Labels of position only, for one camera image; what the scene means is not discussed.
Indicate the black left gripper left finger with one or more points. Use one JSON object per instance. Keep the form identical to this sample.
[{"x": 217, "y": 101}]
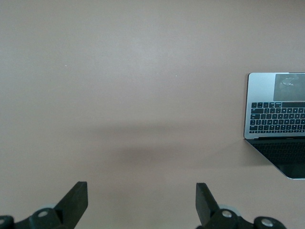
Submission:
[{"x": 71, "y": 205}]

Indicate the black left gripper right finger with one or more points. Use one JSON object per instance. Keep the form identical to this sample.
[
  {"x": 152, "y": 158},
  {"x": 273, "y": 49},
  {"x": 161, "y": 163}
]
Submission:
[{"x": 207, "y": 207}]

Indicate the silver laptop computer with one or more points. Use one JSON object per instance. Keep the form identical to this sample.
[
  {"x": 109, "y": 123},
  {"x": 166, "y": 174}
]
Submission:
[{"x": 262, "y": 83}]

